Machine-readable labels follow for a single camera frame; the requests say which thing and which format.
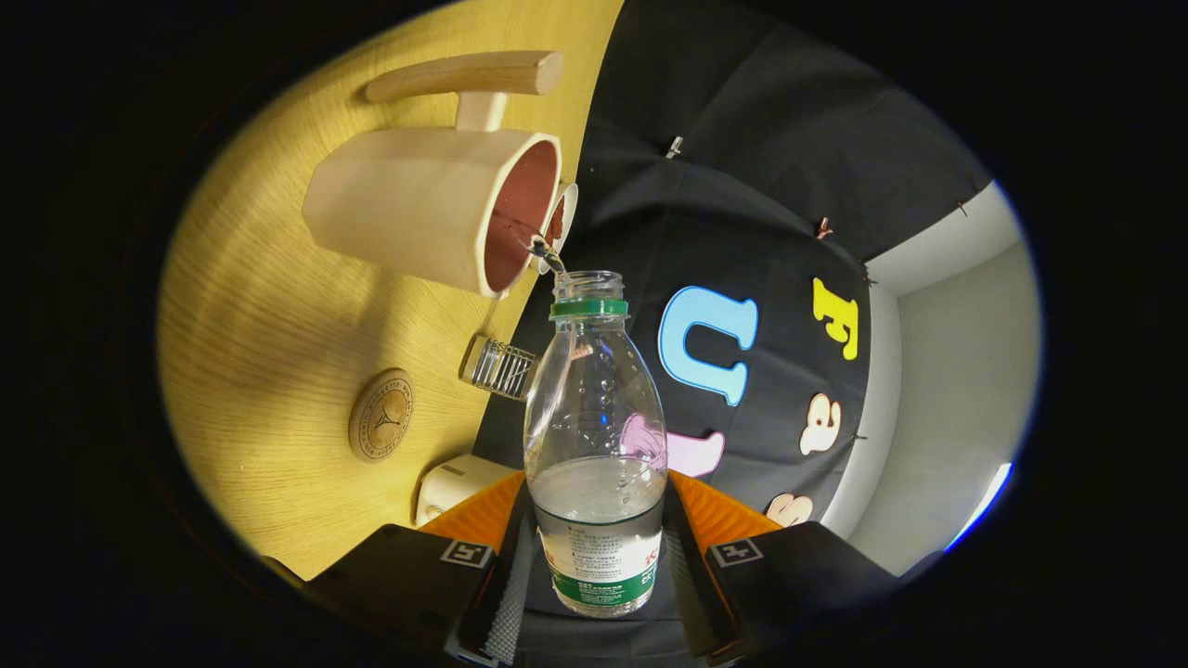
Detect white toaster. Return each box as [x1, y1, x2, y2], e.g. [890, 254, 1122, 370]
[415, 454, 521, 527]

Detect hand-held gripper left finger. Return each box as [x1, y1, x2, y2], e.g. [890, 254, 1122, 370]
[265, 469, 539, 667]

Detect white round plate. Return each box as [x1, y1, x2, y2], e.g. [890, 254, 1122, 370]
[538, 183, 580, 276]

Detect clear plastic bottle green label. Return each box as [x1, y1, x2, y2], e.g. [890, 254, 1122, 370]
[523, 270, 669, 619]

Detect beige cup with wooden handle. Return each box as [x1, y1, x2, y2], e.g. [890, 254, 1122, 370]
[302, 50, 565, 300]

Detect wooden table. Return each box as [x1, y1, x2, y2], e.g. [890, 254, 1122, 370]
[158, 0, 625, 582]

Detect round wooden coaster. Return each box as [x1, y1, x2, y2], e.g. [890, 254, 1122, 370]
[348, 368, 415, 463]

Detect ribbed clear glass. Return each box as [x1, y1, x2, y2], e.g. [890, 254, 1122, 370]
[460, 335, 539, 402]

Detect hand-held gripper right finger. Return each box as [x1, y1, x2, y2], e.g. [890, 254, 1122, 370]
[664, 469, 929, 665]

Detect black backdrop cloth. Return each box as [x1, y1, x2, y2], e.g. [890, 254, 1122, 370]
[471, 0, 994, 532]

